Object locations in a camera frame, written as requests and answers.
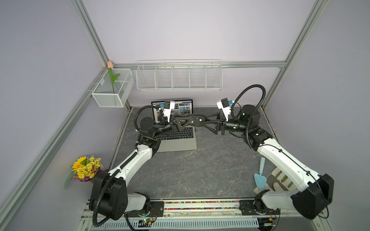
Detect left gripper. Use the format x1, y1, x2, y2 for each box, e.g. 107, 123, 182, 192
153, 115, 192, 138

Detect silver laptop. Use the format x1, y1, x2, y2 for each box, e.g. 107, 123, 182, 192
157, 99, 197, 153

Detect black wireless mouse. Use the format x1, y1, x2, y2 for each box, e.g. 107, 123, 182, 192
189, 115, 207, 127

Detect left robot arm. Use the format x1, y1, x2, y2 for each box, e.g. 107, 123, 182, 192
89, 105, 193, 227

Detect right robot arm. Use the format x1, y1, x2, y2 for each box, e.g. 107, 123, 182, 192
196, 84, 334, 219

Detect light blue garden trowel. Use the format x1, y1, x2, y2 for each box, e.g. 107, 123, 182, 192
254, 157, 267, 189

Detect beige work glove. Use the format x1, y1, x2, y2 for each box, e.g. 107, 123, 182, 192
253, 168, 297, 194

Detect pink artificial tulip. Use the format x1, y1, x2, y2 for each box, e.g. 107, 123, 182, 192
107, 61, 120, 94

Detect yellow flower bouquet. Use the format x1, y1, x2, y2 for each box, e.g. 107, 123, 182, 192
64, 156, 103, 190

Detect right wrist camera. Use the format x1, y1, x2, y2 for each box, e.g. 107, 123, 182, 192
216, 98, 235, 121

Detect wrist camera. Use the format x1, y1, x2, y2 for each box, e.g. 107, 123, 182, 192
160, 101, 175, 122
216, 98, 235, 121

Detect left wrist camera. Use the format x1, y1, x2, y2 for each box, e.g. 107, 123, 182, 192
160, 101, 175, 122

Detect white wire wall shelf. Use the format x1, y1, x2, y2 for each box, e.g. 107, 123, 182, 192
136, 59, 223, 91

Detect white mesh wall basket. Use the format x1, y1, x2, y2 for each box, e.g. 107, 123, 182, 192
92, 68, 135, 108

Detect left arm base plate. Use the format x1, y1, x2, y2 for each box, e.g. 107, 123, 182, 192
128, 201, 164, 218

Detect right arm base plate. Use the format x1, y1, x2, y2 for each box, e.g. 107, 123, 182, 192
239, 199, 280, 216

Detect white vented cable duct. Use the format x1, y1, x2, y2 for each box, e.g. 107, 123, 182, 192
88, 218, 259, 231

